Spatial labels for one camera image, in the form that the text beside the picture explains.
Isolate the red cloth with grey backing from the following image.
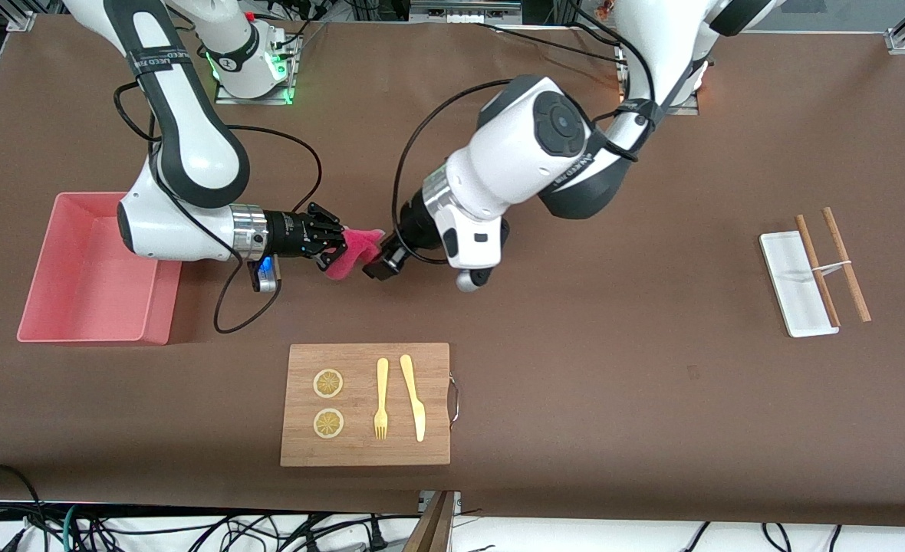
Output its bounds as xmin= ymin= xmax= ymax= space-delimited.
xmin=322 ymin=226 xmax=386 ymax=281

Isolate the yellow fork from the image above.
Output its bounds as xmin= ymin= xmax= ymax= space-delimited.
xmin=374 ymin=357 xmax=390 ymax=441

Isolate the yellow knife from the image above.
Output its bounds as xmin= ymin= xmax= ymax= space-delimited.
xmin=400 ymin=353 xmax=426 ymax=443

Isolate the wooden cutting board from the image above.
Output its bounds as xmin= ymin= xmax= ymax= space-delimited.
xmin=280 ymin=343 xmax=461 ymax=467

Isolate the pink plastic bin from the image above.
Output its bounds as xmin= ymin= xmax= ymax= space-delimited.
xmin=17 ymin=192 xmax=185 ymax=346

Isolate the grey equipment box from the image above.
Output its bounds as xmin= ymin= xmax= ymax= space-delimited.
xmin=409 ymin=0 xmax=524 ymax=24

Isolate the wooden plank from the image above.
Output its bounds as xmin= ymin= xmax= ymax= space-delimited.
xmin=403 ymin=491 xmax=455 ymax=552

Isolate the white rectangular tray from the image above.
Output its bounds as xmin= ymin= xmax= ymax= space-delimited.
xmin=759 ymin=230 xmax=840 ymax=338

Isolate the wooden stick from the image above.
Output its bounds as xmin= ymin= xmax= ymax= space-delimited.
xmin=795 ymin=214 xmax=841 ymax=328
xmin=821 ymin=207 xmax=872 ymax=323

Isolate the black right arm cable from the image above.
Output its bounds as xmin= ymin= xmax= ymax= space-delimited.
xmin=114 ymin=80 xmax=323 ymax=335

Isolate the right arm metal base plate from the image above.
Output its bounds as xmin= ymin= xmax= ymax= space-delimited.
xmin=215 ymin=34 xmax=295 ymax=106

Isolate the black table cable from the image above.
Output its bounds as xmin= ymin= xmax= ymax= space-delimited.
xmin=474 ymin=21 xmax=622 ymax=66
xmin=571 ymin=21 xmax=618 ymax=44

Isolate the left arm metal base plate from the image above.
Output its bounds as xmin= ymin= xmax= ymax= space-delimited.
xmin=671 ymin=73 xmax=700 ymax=116

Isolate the thick black cable loop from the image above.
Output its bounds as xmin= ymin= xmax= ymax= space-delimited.
xmin=0 ymin=462 xmax=47 ymax=552

